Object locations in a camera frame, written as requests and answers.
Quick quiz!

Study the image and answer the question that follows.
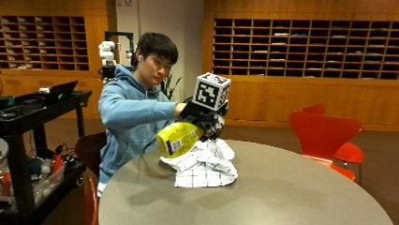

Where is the yellow canister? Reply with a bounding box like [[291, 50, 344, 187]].
[[156, 121, 207, 159]]

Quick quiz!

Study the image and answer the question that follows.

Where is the white marker cube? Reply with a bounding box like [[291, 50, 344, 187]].
[[191, 71, 232, 112]]

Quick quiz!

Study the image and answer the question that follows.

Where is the white checked cloth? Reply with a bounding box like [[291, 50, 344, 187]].
[[160, 137, 240, 188]]

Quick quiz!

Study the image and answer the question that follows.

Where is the green plant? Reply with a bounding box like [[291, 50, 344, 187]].
[[162, 74, 184, 101]]

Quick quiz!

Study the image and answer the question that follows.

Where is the the person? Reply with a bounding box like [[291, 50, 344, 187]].
[[96, 31, 190, 199]]

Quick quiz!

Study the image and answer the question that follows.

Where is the dark red chair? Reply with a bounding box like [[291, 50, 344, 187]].
[[74, 131, 108, 178]]

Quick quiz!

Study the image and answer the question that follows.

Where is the wooden mail slot shelf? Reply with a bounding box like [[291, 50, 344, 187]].
[[0, 15, 91, 71], [212, 18, 399, 81]]

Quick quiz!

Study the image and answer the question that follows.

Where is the black laptop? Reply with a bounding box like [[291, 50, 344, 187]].
[[45, 80, 80, 104]]

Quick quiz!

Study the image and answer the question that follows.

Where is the clear plastic bin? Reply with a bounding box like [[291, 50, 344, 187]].
[[31, 164, 68, 207]]

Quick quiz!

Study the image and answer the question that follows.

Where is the black utility cart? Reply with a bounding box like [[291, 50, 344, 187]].
[[0, 89, 94, 225]]

